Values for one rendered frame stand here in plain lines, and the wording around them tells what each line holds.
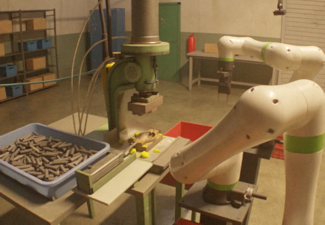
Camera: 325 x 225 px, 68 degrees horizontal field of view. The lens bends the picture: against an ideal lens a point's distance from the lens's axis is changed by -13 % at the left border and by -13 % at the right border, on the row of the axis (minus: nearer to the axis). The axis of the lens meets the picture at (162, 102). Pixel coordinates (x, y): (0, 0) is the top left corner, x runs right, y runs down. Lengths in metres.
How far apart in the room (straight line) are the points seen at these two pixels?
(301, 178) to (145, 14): 0.84
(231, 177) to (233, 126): 0.43
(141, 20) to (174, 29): 5.87
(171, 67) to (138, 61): 5.96
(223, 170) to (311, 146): 0.37
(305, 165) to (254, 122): 0.23
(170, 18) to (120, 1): 1.66
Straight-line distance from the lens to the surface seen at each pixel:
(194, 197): 1.10
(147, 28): 1.14
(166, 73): 7.22
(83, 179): 0.98
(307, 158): 0.73
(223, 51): 1.55
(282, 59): 1.19
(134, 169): 1.12
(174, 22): 6.99
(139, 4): 1.15
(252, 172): 1.61
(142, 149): 1.25
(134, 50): 1.11
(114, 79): 1.30
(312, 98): 0.68
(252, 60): 5.71
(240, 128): 0.60
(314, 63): 1.28
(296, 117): 0.63
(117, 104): 1.30
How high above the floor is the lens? 1.58
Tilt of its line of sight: 17 degrees down
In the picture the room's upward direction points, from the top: straight up
